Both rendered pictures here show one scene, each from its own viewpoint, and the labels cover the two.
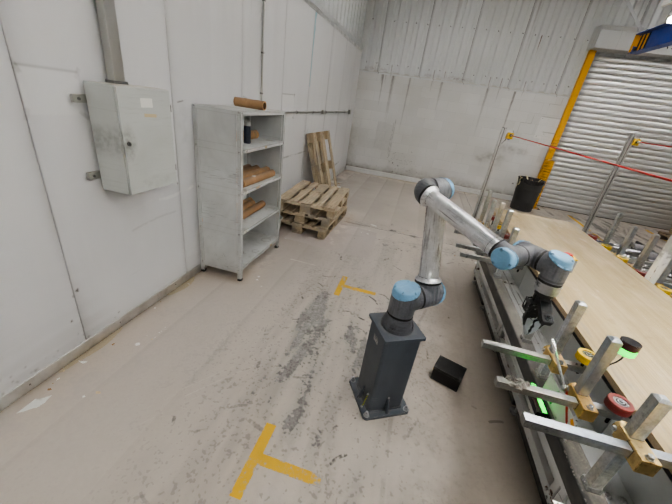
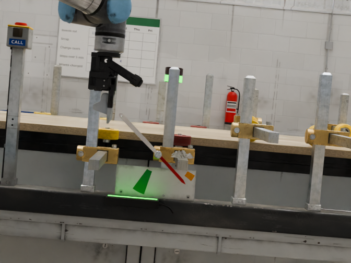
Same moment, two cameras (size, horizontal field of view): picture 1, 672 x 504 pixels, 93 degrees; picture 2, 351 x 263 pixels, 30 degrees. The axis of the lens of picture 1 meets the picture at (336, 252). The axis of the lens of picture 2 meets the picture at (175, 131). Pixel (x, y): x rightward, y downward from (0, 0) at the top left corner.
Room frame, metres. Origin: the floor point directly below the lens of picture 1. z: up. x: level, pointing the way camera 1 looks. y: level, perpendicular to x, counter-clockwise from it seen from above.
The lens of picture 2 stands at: (1.36, 1.12, 1.04)
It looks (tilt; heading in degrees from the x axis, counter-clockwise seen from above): 3 degrees down; 258
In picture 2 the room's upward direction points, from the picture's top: 5 degrees clockwise
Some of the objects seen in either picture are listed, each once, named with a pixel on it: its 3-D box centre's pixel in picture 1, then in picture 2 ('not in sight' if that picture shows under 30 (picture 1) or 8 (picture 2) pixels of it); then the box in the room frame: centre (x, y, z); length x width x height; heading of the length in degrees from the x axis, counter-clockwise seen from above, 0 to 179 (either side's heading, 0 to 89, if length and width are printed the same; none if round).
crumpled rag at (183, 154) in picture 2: (518, 381); (182, 153); (0.93, -0.76, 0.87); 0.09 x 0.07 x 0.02; 80
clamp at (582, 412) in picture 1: (581, 401); (173, 154); (0.90, -1.00, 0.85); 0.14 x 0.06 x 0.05; 170
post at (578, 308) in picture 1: (557, 346); (92, 136); (1.17, -1.04, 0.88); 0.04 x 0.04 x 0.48; 80
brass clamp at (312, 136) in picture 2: not in sight; (326, 138); (0.41, -0.90, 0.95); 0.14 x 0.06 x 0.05; 170
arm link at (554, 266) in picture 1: (555, 268); (110, 16); (1.16, -0.86, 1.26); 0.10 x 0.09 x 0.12; 33
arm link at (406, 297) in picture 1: (405, 298); not in sight; (1.53, -0.42, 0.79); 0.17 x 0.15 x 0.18; 123
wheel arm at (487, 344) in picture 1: (532, 356); (100, 158); (1.15, -0.94, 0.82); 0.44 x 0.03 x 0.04; 80
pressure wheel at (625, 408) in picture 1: (613, 411); (178, 150); (0.87, -1.09, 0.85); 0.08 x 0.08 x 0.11
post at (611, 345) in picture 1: (583, 387); (168, 139); (0.92, -1.00, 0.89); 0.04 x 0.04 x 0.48; 80
